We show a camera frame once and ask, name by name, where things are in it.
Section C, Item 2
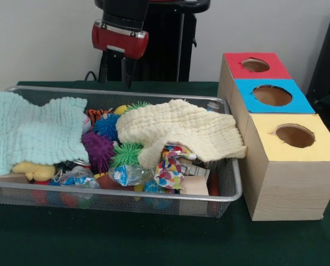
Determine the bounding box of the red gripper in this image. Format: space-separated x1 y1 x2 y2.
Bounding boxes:
91 19 149 89

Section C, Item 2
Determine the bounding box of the tiger plush toy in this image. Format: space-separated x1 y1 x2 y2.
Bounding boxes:
86 108 113 123

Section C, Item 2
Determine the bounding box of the mint waffle cloth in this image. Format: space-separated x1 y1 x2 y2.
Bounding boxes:
0 89 90 177

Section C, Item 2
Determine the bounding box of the shallow mesh bin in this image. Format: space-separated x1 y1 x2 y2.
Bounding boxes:
0 85 243 219

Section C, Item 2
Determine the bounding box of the wooden box with three holes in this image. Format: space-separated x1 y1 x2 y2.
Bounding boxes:
217 52 330 222

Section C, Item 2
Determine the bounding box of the blue spiky ball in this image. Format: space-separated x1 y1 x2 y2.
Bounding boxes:
92 112 120 138

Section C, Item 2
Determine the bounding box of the white baseball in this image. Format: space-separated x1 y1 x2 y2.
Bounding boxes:
81 113 93 134

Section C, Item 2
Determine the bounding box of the purple spiky ball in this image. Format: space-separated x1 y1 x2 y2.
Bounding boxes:
81 131 116 174

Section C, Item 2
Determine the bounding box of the green spiky ball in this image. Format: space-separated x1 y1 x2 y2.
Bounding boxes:
111 142 143 168

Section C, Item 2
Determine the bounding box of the cream waffle cloth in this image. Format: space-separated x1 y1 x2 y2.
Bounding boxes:
115 99 248 169

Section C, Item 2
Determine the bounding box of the clear packet with blue print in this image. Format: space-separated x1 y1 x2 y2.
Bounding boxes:
109 163 152 187

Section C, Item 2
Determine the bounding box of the colourful polka dot paper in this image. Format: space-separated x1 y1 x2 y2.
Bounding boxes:
153 145 196 191

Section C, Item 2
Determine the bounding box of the yellow plush toy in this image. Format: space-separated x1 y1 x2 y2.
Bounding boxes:
12 162 56 181

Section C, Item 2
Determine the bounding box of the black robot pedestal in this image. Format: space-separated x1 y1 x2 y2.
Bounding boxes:
94 0 212 82

